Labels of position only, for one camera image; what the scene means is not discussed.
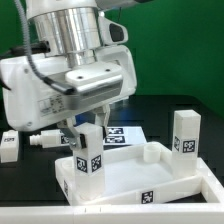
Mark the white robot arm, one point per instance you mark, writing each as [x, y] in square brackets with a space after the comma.
[74, 60]

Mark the white desk tabletop tray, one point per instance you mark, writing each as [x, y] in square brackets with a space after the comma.
[134, 175]

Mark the white marker sheet with tags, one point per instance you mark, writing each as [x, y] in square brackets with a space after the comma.
[125, 135]

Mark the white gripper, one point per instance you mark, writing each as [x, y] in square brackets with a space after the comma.
[32, 103]

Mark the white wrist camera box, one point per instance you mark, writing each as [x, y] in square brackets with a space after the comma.
[111, 33]

